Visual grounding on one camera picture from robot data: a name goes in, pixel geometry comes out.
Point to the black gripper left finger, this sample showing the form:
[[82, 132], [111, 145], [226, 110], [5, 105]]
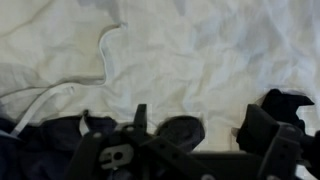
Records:
[[140, 156]]

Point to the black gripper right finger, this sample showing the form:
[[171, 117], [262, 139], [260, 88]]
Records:
[[276, 153]]

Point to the grey blue sweatshirt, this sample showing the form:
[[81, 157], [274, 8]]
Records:
[[40, 150]]

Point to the white t-shirt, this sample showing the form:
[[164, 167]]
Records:
[[200, 66]]

